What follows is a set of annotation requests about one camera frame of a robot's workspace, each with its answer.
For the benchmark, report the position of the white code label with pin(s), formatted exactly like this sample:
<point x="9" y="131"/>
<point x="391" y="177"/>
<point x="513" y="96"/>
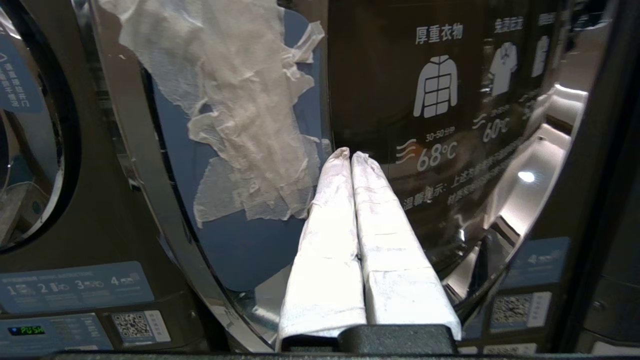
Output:
<point x="140" y="327"/>
<point x="520" y="310"/>

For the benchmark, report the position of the blue numbered instruction label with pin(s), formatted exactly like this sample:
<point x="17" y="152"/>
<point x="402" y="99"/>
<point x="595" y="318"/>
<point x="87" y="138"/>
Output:
<point x="75" y="287"/>

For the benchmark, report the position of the blue control panel with display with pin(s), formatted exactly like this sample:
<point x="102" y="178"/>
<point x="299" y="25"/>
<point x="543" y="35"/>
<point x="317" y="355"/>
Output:
<point x="65" y="332"/>

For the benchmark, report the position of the torn white paper sheet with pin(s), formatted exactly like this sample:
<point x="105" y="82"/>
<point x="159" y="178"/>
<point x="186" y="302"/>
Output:
<point x="240" y="100"/>

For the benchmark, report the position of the dark dryer machine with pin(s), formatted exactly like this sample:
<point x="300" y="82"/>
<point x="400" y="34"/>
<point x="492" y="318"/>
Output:
<point x="600" y="225"/>

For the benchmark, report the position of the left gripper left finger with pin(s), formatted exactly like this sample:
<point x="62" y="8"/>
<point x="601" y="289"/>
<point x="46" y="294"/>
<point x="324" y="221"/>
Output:
<point x="327" y="260"/>

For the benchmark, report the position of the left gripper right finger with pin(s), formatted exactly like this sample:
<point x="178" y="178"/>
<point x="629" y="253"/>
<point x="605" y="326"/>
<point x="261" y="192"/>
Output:
<point x="395" y="270"/>

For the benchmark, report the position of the dark printed temperature label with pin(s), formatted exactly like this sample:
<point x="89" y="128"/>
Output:
<point x="380" y="75"/>

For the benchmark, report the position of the grey dryer machine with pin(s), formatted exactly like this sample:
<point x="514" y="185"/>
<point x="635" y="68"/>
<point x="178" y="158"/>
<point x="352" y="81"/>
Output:
<point x="100" y="210"/>

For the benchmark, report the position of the round chrome-rimmed dryer door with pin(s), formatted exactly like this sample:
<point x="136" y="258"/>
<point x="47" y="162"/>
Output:
<point x="150" y="165"/>

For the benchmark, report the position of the blue round door sticker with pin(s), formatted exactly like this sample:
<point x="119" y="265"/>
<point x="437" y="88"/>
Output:
<point x="240" y="250"/>

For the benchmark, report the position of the blue rectangular label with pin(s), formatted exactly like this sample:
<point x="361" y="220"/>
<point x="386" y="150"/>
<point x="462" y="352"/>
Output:
<point x="537" y="262"/>

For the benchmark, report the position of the round glass dryer door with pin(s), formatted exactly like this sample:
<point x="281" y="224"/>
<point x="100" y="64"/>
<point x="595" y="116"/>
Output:
<point x="45" y="125"/>

